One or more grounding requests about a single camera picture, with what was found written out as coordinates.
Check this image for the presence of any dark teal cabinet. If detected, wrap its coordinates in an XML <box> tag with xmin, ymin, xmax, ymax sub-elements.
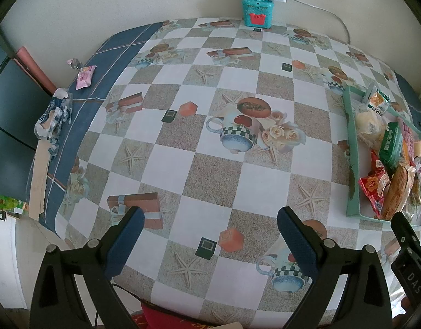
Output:
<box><xmin>0</xmin><ymin>38</ymin><xmax>55</xmax><ymax>203</ymax></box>

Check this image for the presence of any tan biscuit packet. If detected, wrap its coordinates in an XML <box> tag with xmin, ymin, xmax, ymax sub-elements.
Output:
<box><xmin>382</xmin><ymin>164</ymin><xmax>417</xmax><ymax>220</ymax></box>

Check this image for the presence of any brown wooden post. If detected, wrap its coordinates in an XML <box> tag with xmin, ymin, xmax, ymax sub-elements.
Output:
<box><xmin>15</xmin><ymin>46</ymin><xmax>56</xmax><ymax>93</ymax></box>

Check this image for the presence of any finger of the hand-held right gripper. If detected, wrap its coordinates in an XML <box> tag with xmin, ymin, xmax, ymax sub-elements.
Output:
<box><xmin>390</xmin><ymin>212</ymin><xmax>421</xmax><ymax>252</ymax></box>

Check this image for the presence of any blue-white crumpled wrapper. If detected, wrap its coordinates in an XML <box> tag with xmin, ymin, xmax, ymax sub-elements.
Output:
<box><xmin>34</xmin><ymin>88</ymin><xmax>72</xmax><ymax>161</ymax></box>

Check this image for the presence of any white power cable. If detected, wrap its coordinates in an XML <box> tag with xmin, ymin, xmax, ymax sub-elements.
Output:
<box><xmin>229</xmin><ymin>0</ymin><xmax>351</xmax><ymax>43</ymax></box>

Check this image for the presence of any green-white label snack packet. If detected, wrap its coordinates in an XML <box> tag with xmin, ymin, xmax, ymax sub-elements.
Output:
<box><xmin>365</xmin><ymin>89</ymin><xmax>392</xmax><ymax>114</ymax></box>

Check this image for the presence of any red snack packet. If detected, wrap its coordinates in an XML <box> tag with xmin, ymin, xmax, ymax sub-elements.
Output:
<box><xmin>358</xmin><ymin>151</ymin><xmax>392</xmax><ymax>218</ymax></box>

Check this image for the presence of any clear-wrapped white bun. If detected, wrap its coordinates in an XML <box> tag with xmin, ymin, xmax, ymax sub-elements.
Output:
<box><xmin>354</xmin><ymin>110</ymin><xmax>386</xmax><ymax>144</ymax></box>

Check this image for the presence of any green printed bag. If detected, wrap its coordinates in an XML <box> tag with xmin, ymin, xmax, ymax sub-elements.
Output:
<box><xmin>0</xmin><ymin>192</ymin><xmax>27</xmax><ymax>215</ymax></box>

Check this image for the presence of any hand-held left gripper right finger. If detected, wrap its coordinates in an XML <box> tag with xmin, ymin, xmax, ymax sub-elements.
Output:
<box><xmin>277</xmin><ymin>206</ymin><xmax>392</xmax><ymax>329</ymax></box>

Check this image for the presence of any pink snack packet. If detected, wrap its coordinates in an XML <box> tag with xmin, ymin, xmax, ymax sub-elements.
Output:
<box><xmin>400</xmin><ymin>118</ymin><xmax>420</xmax><ymax>165</ymax></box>

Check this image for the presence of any light green barcode packet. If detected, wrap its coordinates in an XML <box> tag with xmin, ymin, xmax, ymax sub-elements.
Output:
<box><xmin>378</xmin><ymin>121</ymin><xmax>405</xmax><ymax>175</ymax></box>

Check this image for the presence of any green tray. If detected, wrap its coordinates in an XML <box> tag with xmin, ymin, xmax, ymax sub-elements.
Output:
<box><xmin>342</xmin><ymin>86</ymin><xmax>421</xmax><ymax>225</ymax></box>

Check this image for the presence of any teal container with red label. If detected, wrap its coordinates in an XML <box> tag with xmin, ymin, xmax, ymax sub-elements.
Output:
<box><xmin>241</xmin><ymin>0</ymin><xmax>275</xmax><ymax>28</ymax></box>

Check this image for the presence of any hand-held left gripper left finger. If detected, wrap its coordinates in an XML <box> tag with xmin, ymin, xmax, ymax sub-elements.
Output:
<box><xmin>29</xmin><ymin>206</ymin><xmax>146</xmax><ymax>329</ymax></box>

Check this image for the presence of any small pink packet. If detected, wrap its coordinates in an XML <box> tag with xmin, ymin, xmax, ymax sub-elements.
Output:
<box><xmin>75</xmin><ymin>65</ymin><xmax>97</xmax><ymax>90</ymax></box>

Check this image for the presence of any red cloth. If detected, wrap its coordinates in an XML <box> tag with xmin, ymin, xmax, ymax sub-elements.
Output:
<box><xmin>140</xmin><ymin>305</ymin><xmax>238</xmax><ymax>329</ymax></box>

